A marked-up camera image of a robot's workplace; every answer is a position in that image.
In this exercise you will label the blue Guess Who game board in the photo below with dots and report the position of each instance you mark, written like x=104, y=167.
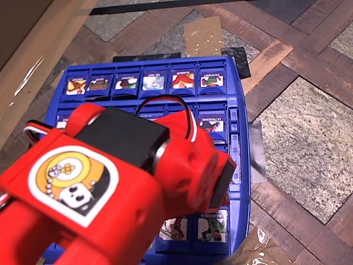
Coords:
x=237, y=91

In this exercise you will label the blue tile Whoosh card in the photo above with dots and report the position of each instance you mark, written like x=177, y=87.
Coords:
x=76, y=86

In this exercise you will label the blue tile Snapshot card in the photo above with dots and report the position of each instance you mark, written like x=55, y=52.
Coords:
x=126, y=83

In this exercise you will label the blue tile Ultrasonic card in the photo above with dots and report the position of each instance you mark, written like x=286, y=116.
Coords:
x=211, y=121

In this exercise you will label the blue tile Rumbler card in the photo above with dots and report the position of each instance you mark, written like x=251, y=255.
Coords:
x=182, y=80

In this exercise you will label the blue tile Gizmo card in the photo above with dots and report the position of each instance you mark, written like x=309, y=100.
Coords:
x=98, y=85

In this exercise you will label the blue tile Shadow Ninja card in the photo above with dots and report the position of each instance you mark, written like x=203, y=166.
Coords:
x=175, y=229

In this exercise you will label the crumpled brown packing tape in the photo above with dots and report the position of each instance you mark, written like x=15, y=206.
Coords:
x=256, y=248

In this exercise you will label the black tape piece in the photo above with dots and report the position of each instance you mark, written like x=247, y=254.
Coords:
x=146, y=57
x=240, y=62

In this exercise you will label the flat brown packing tape piece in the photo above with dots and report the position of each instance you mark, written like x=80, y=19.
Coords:
x=202, y=34

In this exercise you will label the blue tile Thunderbrock card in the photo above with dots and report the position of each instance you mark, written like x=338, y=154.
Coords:
x=151, y=114

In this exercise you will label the brown cardboard box wall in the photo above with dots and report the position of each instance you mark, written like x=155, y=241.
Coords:
x=27, y=41

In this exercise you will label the blue tile Mr Mist card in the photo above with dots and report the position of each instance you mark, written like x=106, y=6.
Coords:
x=153, y=82

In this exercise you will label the blue tile Swapshift card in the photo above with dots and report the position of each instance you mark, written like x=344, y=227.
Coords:
x=211, y=80

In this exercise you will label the long black tape strip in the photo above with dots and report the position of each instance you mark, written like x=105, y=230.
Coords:
x=124, y=9

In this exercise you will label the orange-red gripper black servo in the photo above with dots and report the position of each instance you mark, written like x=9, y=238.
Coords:
x=222, y=184

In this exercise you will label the orange-red robot arm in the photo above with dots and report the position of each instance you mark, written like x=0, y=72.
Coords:
x=124, y=220

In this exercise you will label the blue tile Glance card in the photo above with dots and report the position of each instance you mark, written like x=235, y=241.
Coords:
x=62, y=118

